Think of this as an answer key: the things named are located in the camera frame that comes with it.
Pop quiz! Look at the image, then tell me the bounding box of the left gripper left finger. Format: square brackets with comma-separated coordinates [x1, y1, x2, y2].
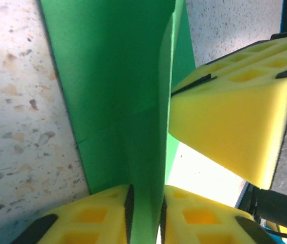
[11, 184, 135, 244]

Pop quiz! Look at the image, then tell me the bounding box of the green square paper sheet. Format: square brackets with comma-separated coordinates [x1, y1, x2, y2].
[38, 0, 197, 244]

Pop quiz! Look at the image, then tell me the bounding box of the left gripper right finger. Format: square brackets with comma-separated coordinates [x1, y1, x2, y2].
[160, 185, 276, 244]

